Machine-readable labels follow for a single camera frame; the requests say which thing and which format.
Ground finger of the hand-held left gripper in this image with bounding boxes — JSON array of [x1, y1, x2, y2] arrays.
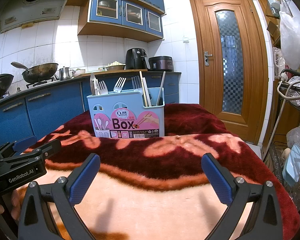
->
[[0, 139, 62, 165], [0, 135, 37, 159]]

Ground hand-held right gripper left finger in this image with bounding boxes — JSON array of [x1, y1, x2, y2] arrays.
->
[[19, 153, 101, 240]]

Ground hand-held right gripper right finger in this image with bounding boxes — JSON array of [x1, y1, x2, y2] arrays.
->
[[201, 153, 283, 240]]

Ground steel table knife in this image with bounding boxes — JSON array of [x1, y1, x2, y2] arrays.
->
[[89, 72, 97, 96]]

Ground white plastic fork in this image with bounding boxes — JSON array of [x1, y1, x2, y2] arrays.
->
[[98, 80, 108, 95]]

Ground light blue utensil holder box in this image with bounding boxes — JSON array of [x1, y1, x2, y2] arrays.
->
[[87, 87, 165, 138]]

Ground white chopstick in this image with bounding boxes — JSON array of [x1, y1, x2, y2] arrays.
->
[[143, 77, 152, 107], [156, 71, 166, 106]]

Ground wooden chopstick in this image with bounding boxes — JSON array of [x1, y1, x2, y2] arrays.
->
[[139, 71, 149, 107]]

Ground person's left hand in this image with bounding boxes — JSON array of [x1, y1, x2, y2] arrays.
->
[[0, 189, 21, 220]]

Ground blue base cabinets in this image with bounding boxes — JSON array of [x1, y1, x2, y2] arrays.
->
[[0, 71, 182, 153]]

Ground red patterned blanket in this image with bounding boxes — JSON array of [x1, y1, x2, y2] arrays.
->
[[15, 103, 300, 240]]

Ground gas stove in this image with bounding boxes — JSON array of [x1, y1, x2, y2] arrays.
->
[[0, 78, 56, 100]]

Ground black wok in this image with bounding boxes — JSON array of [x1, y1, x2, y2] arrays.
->
[[21, 62, 59, 83], [0, 74, 14, 98]]

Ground steel kettle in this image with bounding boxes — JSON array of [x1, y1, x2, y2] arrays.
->
[[55, 66, 74, 80]]

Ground light blue plastic box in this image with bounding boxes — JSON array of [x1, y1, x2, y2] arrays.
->
[[282, 144, 300, 187]]

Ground metal ladle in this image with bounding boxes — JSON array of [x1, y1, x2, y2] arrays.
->
[[11, 62, 30, 72]]

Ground wooden door with glass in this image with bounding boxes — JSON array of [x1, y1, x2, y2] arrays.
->
[[189, 0, 269, 145]]

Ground clear plastic bag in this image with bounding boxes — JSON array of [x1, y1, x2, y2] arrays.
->
[[286, 126, 300, 151]]

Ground steel basin with food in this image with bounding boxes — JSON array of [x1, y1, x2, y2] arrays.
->
[[105, 61, 126, 71]]

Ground black air fryer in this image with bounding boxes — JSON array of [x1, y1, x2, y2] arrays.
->
[[125, 48, 151, 70]]

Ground dark rice cooker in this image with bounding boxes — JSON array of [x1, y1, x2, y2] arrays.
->
[[148, 56, 175, 72]]

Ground grey range hood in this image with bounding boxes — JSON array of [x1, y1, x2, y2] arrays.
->
[[0, 0, 77, 33]]

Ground white plastic bag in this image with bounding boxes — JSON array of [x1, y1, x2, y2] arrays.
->
[[279, 10, 300, 70]]

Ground cardboard box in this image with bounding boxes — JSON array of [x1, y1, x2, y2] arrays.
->
[[266, 20, 281, 46]]

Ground wooden shelf unit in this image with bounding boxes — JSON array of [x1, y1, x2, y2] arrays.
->
[[252, 0, 290, 48]]

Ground black wire rack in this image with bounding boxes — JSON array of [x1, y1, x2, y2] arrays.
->
[[272, 79, 300, 213]]

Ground white power strip cable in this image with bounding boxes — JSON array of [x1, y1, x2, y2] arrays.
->
[[265, 69, 300, 155]]

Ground metal door handle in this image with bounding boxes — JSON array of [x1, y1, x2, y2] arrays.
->
[[204, 51, 213, 67]]

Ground blue wall cabinet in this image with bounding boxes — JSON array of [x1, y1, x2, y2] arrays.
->
[[65, 0, 165, 43]]

